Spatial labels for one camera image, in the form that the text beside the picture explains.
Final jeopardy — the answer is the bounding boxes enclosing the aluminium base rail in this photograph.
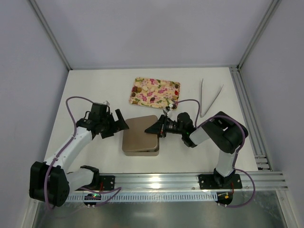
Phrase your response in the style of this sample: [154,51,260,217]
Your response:
[113,171,288,190]

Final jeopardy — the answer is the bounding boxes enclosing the right black mount plate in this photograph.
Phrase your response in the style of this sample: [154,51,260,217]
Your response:
[198,173,243,190]

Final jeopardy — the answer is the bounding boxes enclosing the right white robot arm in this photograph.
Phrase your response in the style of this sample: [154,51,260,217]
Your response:
[144,112,248,190]

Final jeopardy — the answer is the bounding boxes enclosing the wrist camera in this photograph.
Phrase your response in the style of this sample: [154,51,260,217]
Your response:
[103,101,110,107]
[163,105,173,116]

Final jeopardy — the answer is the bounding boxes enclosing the right aluminium frame post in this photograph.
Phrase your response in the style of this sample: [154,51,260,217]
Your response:
[237,0,282,71]

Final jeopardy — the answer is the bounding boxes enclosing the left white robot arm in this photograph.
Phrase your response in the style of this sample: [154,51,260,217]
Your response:
[29,103,129,207]

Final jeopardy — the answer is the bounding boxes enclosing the left aluminium frame post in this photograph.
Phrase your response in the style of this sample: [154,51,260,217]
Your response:
[28,0,72,71]

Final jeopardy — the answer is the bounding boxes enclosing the purple cable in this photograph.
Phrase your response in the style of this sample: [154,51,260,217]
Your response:
[170,99,256,209]
[44,96,122,210]

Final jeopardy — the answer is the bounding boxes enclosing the left black mount plate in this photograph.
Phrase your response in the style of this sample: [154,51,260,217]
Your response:
[91,175,115,191]

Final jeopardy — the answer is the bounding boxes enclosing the floral tray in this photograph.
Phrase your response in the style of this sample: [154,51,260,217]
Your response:
[129,77,181,109]

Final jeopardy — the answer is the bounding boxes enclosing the aluminium frame post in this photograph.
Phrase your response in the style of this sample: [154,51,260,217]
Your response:
[237,0,282,71]
[28,0,72,71]

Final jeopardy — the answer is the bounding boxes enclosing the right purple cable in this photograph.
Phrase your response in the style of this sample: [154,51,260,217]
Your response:
[170,99,256,209]

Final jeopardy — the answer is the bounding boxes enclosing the black mount plate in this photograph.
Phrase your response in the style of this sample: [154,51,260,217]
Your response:
[91,175,115,191]
[198,173,243,190]

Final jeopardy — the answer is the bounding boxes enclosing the gold tin box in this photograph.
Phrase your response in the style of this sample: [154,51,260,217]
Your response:
[124,149,159,156]

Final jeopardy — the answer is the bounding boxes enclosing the white slotted cable duct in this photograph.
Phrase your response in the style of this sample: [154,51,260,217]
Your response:
[66,191,218,203]

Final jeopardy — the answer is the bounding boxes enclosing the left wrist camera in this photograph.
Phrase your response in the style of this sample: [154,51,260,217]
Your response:
[103,101,110,107]

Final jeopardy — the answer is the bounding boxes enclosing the metal tongs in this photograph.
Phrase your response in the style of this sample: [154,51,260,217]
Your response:
[199,78,224,118]

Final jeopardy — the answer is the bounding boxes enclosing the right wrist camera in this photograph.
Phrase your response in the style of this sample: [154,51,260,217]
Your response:
[163,105,173,116]

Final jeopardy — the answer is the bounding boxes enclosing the gold tin lid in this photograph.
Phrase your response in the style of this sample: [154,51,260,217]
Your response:
[122,115,159,152]

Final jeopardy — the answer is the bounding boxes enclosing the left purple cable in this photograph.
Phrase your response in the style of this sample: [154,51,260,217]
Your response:
[44,96,122,210]

